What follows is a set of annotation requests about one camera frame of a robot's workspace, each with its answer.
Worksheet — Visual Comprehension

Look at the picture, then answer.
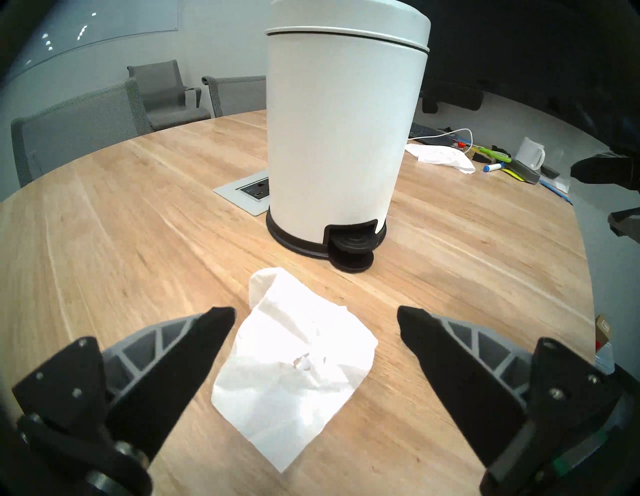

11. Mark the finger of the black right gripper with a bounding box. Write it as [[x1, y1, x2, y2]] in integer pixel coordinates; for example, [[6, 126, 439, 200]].
[[570, 151, 640, 192], [607, 206, 640, 237]]

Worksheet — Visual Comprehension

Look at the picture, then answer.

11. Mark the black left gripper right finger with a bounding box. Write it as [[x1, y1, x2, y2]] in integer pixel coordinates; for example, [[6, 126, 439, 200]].
[[396, 306, 626, 496]]

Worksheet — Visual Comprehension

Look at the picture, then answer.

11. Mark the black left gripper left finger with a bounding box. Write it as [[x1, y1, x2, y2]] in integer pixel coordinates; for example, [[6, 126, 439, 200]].
[[11, 306, 237, 496]]

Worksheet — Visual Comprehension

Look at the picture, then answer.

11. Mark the white pedal trash bin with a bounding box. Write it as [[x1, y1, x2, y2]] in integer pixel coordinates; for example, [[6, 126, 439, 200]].
[[265, 0, 432, 274]]

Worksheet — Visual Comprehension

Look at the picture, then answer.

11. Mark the large crumpled white tissue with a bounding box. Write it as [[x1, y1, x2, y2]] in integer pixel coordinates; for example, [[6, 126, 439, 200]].
[[405, 143, 476, 175]]

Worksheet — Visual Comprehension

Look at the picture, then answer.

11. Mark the white paper sheet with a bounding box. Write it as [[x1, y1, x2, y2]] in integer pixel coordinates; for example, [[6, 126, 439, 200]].
[[540, 172, 571, 194]]

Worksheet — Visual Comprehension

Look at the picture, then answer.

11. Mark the blue pen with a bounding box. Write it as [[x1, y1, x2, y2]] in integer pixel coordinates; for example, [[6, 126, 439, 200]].
[[539, 179, 574, 205]]

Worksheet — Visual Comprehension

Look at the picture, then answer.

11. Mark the white cup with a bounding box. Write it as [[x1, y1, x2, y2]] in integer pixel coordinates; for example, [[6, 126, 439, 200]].
[[515, 137, 546, 172]]

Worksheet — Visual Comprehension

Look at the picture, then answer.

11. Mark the dark grey block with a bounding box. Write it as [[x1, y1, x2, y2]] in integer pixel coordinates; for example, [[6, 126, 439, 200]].
[[502, 159, 542, 185]]

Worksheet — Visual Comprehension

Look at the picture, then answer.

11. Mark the black video bar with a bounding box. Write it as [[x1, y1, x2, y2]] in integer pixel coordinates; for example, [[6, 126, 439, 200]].
[[421, 80, 485, 114]]

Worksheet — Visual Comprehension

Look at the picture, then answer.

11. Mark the black keyboard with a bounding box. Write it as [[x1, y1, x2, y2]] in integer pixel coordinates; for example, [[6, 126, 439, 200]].
[[408, 122, 453, 146]]

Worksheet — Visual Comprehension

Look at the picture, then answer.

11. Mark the grey table power outlet plate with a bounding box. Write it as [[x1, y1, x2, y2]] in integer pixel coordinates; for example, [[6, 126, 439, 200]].
[[213, 170, 273, 217]]

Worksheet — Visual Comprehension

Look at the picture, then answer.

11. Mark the grey mesh back chair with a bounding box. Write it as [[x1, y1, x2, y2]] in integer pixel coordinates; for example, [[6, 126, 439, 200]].
[[11, 77, 153, 188]]

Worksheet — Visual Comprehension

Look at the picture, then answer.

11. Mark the grey office chair with armrests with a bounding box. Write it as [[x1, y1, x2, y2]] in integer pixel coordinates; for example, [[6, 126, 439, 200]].
[[127, 59, 212, 132]]

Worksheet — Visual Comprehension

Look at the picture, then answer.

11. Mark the grey fabric back chair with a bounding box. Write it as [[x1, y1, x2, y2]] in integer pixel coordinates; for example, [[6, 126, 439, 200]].
[[201, 75, 267, 118]]

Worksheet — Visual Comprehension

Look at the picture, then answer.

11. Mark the large black wall screen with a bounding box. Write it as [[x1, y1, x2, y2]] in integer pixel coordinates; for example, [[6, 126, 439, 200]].
[[425, 0, 640, 151]]

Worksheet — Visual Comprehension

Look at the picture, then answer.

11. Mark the white charger cable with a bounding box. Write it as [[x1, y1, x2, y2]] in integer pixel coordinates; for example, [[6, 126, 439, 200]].
[[410, 128, 474, 152]]

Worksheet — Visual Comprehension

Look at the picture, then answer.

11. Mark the wide glass wall whiteboard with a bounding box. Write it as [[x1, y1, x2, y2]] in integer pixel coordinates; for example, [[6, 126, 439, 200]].
[[0, 0, 179, 81]]

